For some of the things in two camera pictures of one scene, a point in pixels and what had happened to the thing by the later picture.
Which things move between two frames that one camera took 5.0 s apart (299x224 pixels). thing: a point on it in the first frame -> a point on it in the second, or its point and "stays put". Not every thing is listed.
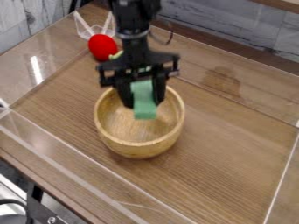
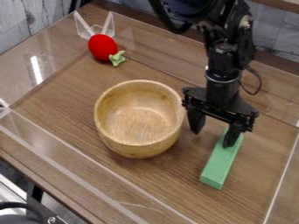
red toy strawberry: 103,47 stays put
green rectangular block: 144,106 -> 219,165
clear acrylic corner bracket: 85,30 stays put
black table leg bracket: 39,213 stays put
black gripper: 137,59 -> 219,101
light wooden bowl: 139,137 stays put
